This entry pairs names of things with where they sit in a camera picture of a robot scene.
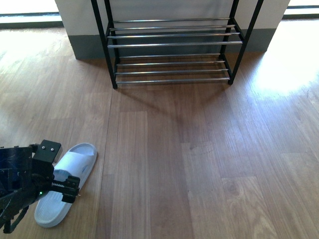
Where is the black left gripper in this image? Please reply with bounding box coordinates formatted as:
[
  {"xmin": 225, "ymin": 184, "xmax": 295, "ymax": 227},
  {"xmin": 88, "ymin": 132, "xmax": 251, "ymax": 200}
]
[{"xmin": 0, "ymin": 140, "xmax": 80, "ymax": 234}]

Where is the light blue slipper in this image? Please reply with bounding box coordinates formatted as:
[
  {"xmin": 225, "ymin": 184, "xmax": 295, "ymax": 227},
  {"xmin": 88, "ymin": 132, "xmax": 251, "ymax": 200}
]
[{"xmin": 34, "ymin": 142, "xmax": 98, "ymax": 228}]

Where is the black metal shoe rack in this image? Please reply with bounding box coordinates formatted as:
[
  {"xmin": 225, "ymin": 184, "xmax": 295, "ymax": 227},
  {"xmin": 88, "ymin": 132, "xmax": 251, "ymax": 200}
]
[{"xmin": 91, "ymin": 0, "xmax": 263, "ymax": 89}]

